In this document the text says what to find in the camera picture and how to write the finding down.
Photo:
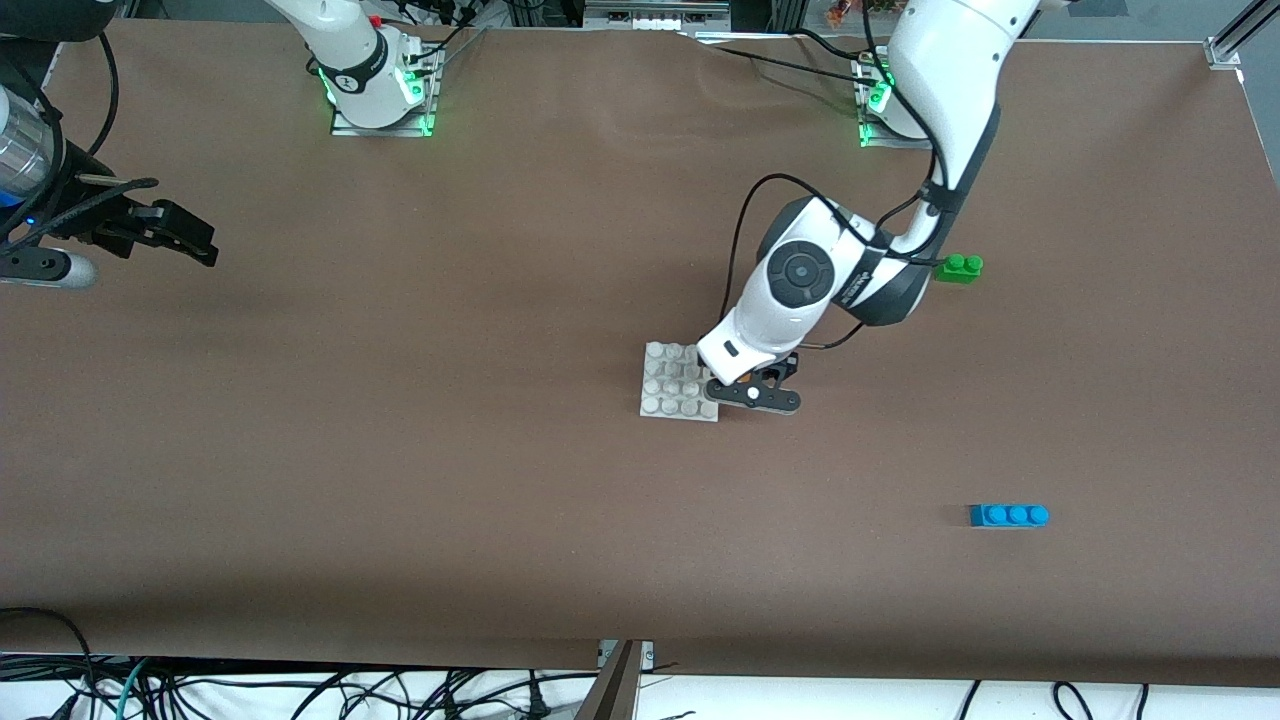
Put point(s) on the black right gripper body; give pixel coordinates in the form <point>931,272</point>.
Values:
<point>88,215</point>

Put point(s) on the white studded base plate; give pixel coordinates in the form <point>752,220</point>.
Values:
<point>665,385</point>

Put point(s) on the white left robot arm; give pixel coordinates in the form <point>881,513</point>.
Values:
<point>945,80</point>

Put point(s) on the green two-stud block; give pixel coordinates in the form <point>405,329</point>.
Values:
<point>960,270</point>

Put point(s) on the blue three-stud block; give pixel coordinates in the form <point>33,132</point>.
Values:
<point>1008,516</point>

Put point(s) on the brown table cover sheet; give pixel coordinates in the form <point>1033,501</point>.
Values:
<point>400,400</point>

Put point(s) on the colourful small items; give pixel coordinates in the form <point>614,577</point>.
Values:
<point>850,10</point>

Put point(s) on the small silver metal bracket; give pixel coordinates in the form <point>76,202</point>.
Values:
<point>647,654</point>

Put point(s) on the dark metal post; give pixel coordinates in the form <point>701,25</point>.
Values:
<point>612,695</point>

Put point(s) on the aluminium frame with white parts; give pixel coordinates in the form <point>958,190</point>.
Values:
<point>655,15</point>

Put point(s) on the aluminium extrusion frame corner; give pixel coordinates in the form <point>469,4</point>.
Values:
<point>1225,50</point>

